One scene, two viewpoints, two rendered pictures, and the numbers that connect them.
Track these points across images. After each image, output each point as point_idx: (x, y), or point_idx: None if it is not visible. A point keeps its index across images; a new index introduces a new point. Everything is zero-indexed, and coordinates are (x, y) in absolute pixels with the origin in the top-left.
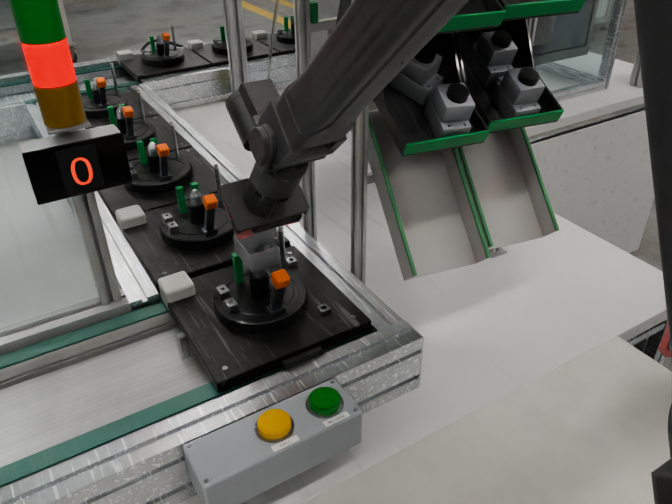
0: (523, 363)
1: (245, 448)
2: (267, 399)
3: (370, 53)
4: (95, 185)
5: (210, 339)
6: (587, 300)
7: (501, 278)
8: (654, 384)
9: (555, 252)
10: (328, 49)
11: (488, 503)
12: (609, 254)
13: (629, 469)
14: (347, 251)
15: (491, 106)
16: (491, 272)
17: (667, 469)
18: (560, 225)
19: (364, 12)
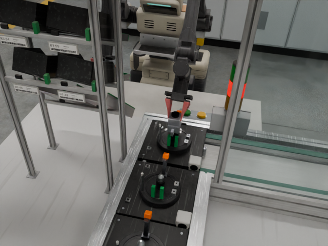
0: (113, 116)
1: (211, 115)
2: (197, 121)
3: (199, 7)
4: None
5: (198, 140)
6: (67, 116)
7: (71, 136)
8: None
9: (39, 132)
10: (197, 14)
11: (163, 106)
12: (30, 121)
13: (131, 94)
14: (93, 183)
15: None
16: (70, 140)
17: (209, 13)
18: (13, 138)
19: (199, 0)
